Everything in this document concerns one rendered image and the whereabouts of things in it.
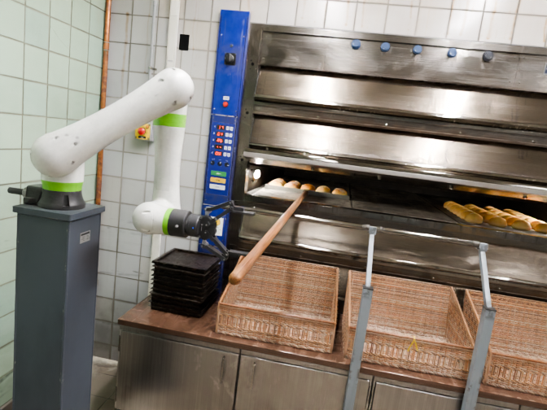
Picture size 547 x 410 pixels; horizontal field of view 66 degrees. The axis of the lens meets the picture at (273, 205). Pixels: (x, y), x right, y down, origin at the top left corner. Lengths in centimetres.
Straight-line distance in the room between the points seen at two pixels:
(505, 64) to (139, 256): 225
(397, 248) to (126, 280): 162
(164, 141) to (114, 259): 139
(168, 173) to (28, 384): 87
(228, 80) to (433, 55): 107
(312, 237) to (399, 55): 105
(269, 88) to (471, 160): 112
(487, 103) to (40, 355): 224
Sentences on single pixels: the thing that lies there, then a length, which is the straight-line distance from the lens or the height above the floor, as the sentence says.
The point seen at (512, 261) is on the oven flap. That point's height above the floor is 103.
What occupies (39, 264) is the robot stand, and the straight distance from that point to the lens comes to 159.
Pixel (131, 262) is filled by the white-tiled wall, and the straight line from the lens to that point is 272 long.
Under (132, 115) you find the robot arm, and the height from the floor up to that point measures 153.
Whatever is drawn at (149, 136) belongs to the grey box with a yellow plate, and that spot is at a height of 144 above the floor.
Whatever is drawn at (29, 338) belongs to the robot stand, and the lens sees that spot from 170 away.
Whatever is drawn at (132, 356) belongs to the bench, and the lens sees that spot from 226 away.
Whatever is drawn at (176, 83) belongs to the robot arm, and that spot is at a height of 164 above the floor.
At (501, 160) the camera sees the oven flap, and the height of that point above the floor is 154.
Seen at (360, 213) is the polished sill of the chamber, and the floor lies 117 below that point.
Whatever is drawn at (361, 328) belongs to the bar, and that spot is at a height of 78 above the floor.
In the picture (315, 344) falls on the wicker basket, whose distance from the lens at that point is 204.
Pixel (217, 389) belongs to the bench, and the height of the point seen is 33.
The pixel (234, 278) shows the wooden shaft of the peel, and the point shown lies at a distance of 98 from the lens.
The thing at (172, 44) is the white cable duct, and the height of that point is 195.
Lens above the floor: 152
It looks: 9 degrees down
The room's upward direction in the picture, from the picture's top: 7 degrees clockwise
